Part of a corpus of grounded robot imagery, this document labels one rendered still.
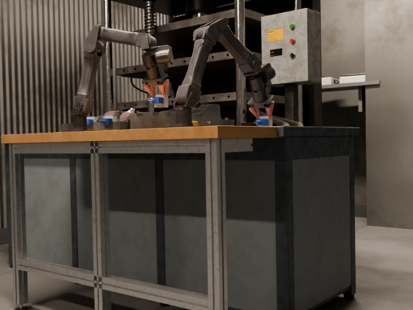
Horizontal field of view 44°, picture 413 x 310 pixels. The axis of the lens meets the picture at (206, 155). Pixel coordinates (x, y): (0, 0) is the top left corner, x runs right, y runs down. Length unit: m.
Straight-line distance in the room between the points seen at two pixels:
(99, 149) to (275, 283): 0.84
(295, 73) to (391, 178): 1.86
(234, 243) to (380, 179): 2.62
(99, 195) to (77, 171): 0.80
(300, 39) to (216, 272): 1.66
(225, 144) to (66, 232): 1.47
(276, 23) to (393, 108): 1.77
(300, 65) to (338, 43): 2.32
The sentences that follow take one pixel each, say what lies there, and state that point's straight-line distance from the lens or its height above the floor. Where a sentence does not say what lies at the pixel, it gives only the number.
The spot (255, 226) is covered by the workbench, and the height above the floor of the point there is 0.41.
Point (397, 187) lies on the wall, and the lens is 4.54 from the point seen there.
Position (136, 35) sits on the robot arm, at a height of 1.20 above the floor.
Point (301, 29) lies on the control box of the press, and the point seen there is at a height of 1.35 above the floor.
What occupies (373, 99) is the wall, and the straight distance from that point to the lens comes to 4.59.
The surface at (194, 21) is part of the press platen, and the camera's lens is 3.40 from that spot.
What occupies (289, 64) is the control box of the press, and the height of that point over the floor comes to 1.17.
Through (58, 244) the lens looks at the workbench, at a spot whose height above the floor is 0.20.
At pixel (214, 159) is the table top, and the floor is 0.69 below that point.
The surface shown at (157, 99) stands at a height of 0.93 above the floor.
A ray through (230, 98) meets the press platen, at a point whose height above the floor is 1.01.
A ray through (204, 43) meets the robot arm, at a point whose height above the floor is 1.12.
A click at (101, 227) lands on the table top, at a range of 2.03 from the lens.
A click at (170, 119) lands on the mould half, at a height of 0.85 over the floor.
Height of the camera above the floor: 0.75
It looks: 2 degrees down
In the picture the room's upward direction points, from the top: 1 degrees counter-clockwise
